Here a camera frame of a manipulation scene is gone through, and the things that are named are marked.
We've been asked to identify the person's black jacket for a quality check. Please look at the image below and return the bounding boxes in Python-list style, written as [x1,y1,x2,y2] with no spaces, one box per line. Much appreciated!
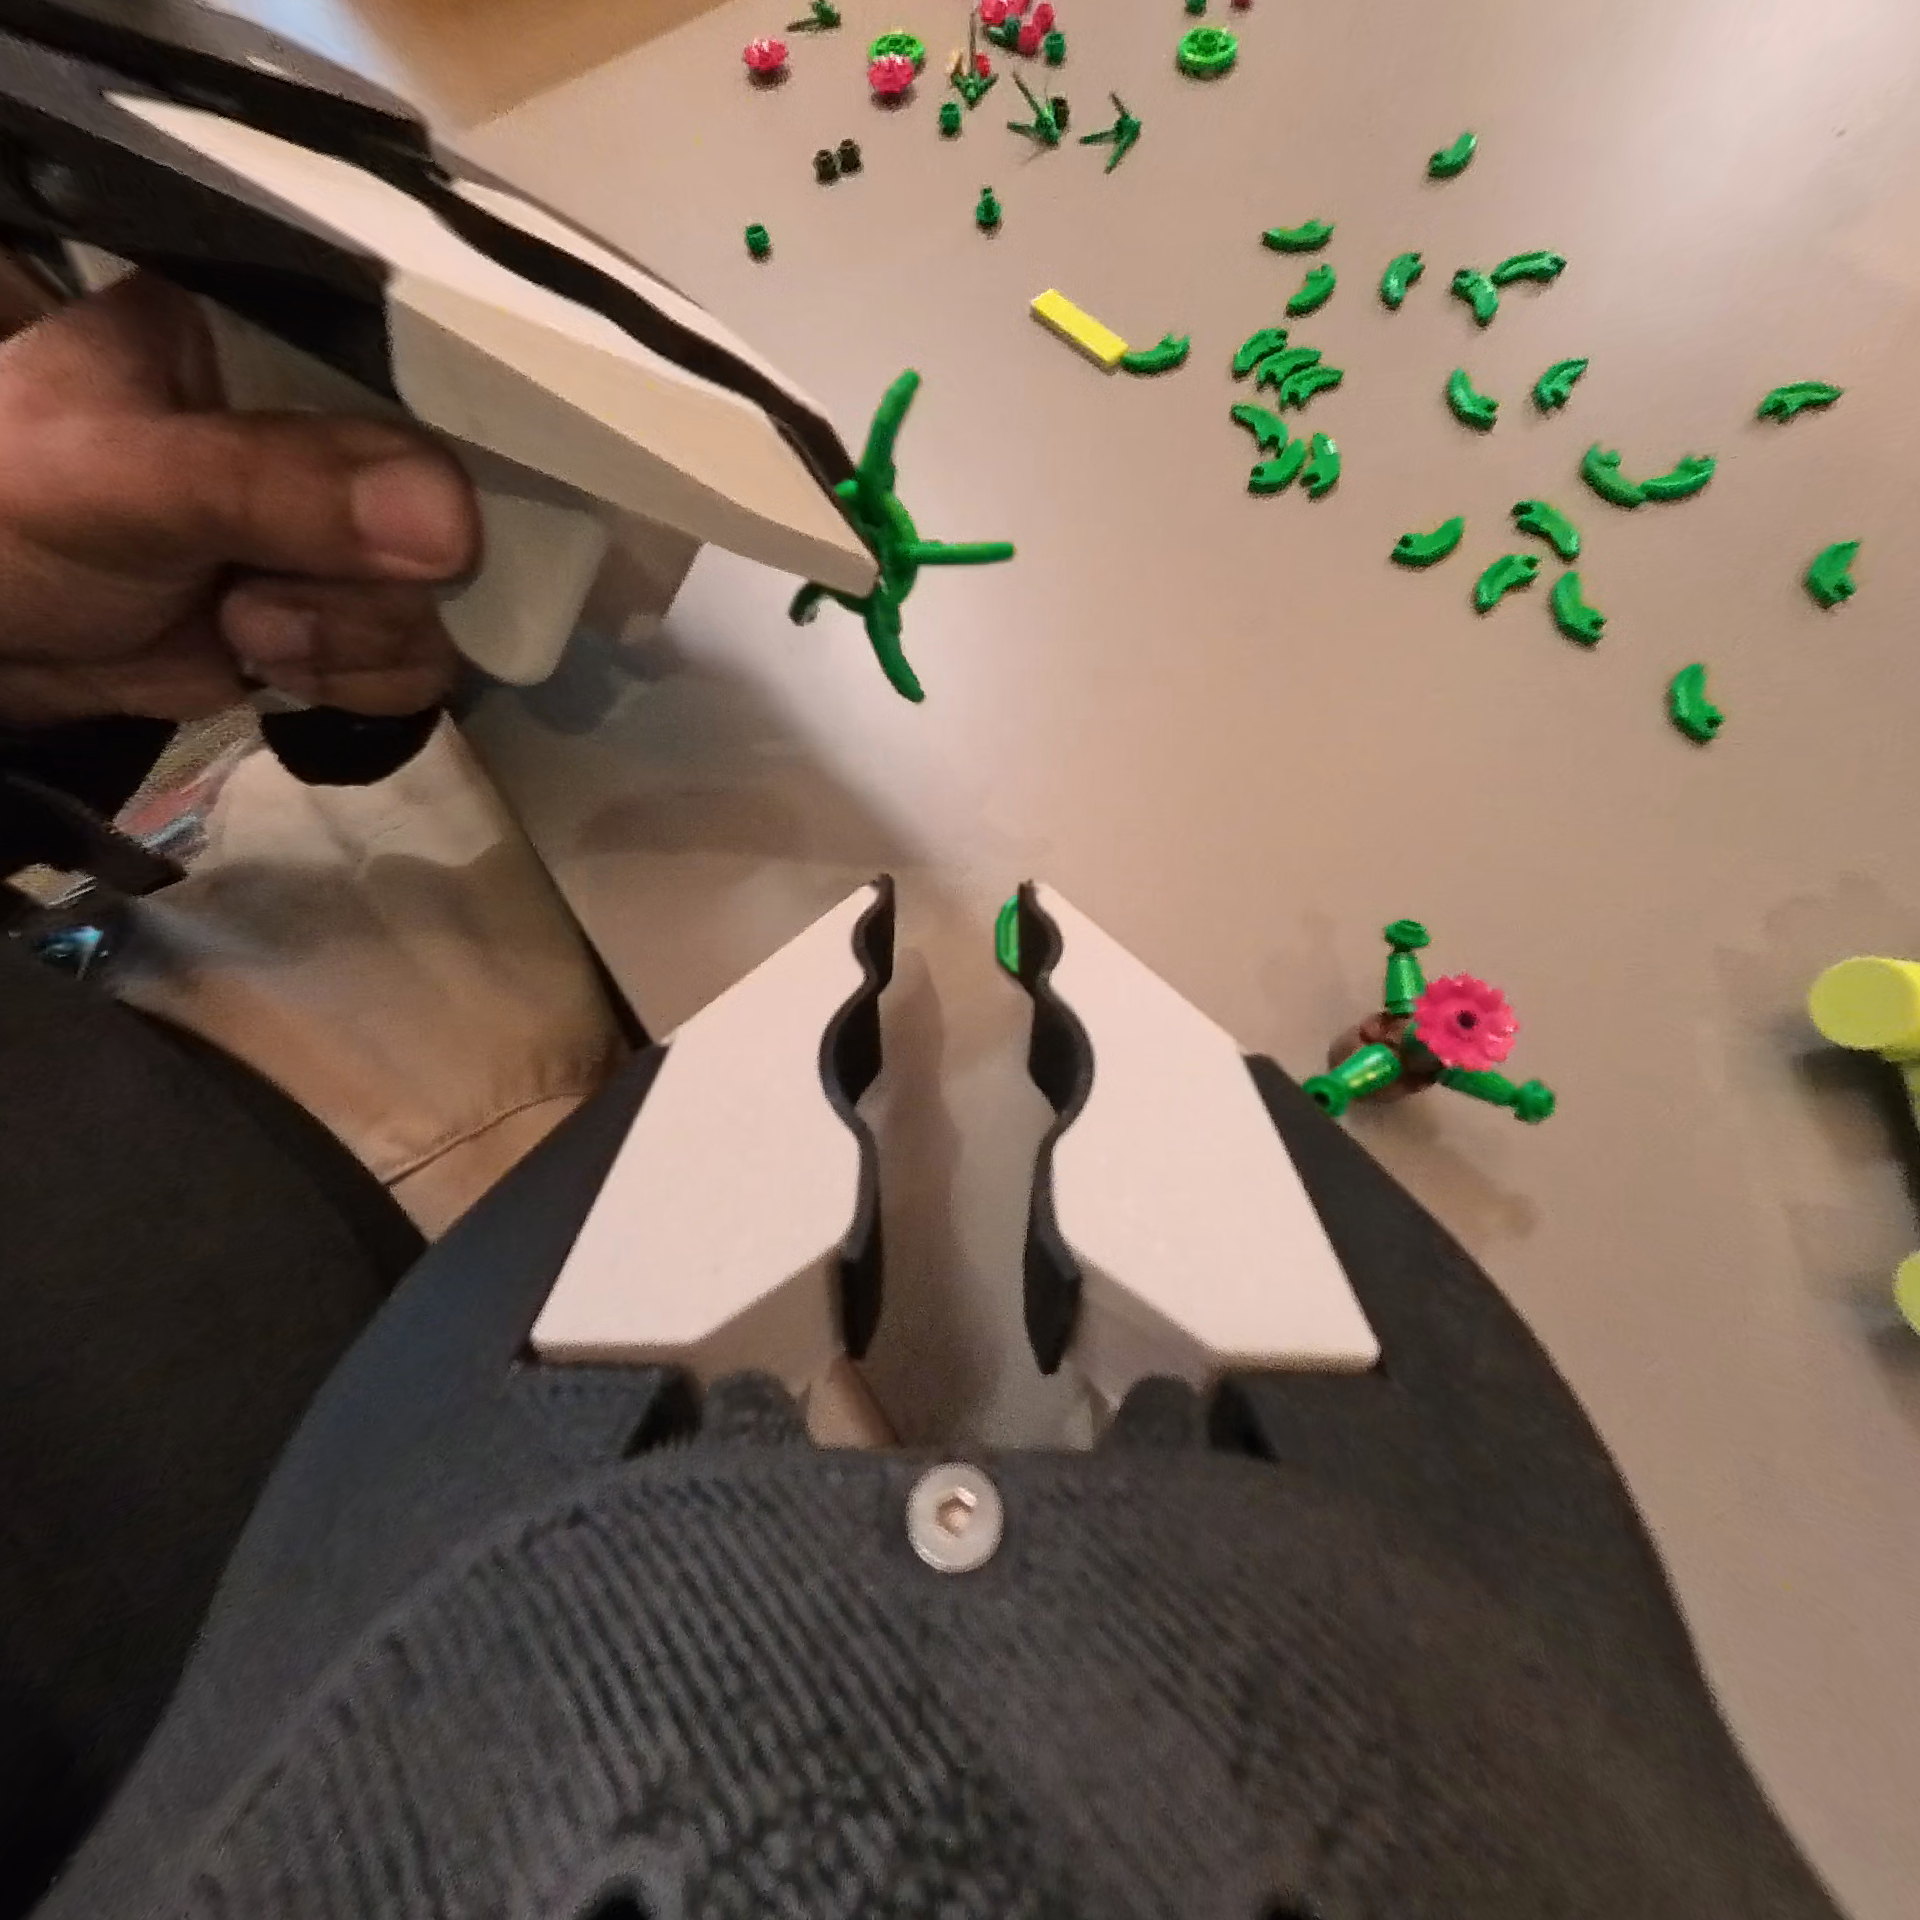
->
[0,885,437,1920]

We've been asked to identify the person's left hand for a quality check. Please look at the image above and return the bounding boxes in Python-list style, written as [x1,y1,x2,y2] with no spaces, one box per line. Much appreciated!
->
[0,276,483,724]

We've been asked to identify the small potted toy flower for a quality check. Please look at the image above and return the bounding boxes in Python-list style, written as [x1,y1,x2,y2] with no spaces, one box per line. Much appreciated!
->
[1303,918,1560,1126]

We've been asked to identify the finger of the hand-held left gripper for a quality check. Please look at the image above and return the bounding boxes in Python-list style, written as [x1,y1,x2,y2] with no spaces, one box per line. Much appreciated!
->
[428,138,868,493]
[103,89,884,601]

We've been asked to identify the group of green leaf pieces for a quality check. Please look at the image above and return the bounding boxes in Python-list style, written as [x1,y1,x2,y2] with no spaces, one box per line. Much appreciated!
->
[1119,132,1871,746]

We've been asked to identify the yellow flat brick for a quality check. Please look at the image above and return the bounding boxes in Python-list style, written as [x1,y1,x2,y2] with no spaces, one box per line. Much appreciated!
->
[1028,289,1130,373]

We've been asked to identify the green spiky plant stem piece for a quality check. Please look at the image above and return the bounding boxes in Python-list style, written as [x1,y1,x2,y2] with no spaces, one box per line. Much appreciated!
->
[786,369,1020,705]

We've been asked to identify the person's beige trousers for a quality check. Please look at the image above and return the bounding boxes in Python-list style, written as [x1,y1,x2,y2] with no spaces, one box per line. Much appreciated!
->
[112,720,663,1240]

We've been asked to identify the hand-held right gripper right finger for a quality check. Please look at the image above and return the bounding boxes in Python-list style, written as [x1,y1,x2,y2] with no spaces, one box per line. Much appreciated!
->
[1018,881,1384,1449]

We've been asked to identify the group of small flower pieces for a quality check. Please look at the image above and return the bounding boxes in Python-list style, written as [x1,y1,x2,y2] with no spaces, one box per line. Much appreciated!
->
[744,0,1239,265]

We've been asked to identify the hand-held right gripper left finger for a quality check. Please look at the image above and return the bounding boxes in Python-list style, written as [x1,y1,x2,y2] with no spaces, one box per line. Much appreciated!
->
[528,874,904,1449]

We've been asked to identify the lime green toy flower pot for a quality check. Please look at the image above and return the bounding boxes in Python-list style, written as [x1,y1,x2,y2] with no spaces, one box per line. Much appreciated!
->
[1808,952,1920,1338]

